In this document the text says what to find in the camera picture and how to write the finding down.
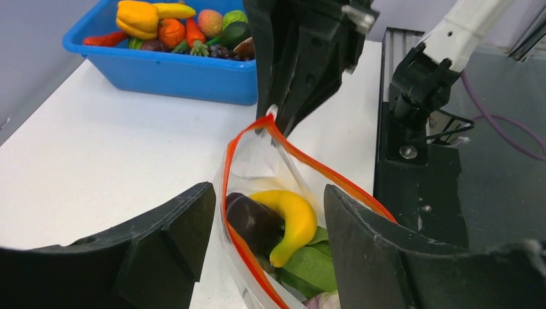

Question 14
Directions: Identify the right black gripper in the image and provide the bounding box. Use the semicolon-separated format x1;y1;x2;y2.
243;0;380;136

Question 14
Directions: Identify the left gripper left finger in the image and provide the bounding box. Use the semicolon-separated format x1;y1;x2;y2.
1;182;216;308

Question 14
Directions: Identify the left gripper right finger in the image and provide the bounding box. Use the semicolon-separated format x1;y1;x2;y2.
324;185;545;308

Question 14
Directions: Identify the green leafy vegetable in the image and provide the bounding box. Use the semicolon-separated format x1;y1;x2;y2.
256;227;337;299

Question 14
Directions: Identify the yellow banana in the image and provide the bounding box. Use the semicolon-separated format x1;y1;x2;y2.
250;189;318;268
153;3;196;19

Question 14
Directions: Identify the clear zip bag orange zipper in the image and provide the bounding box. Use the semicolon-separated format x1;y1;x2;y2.
214;106;393;308

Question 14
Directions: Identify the purple eggplant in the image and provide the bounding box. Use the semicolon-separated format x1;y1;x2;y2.
303;291;341;309

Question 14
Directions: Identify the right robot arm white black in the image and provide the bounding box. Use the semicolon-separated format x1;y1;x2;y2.
243;1;511;136

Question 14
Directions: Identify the brown mushroom toy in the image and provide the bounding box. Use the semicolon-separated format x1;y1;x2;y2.
233;37;255;61

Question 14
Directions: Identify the green avocado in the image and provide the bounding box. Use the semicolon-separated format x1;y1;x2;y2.
206;21;252;50

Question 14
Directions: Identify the green apple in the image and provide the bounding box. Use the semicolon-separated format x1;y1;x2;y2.
221;10;248;30

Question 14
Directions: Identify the purple grapes bunch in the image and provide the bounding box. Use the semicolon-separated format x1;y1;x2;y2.
208;44;252;61

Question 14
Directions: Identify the peach fruit toy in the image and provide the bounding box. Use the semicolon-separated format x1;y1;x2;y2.
198;9;223;38

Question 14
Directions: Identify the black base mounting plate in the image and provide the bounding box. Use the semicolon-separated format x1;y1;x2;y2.
372;27;546;252

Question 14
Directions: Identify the orange carrot toy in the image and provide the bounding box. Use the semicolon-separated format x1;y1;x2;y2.
171;19;209;57

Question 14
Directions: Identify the red tomato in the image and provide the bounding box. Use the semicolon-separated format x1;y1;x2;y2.
157;19;186;48

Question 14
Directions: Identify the dark red fig toy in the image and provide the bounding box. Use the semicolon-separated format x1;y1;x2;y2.
140;39;171;52

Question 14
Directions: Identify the yellow bell pepper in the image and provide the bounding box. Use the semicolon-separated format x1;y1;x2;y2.
115;1;159;40

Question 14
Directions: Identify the small green leaf toy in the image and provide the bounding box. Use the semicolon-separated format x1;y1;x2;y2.
127;37;144;50

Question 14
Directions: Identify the blue plastic bin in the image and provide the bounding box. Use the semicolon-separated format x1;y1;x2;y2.
62;1;258;106

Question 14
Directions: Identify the red chili pepper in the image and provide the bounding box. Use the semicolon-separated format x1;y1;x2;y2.
82;31;129;47

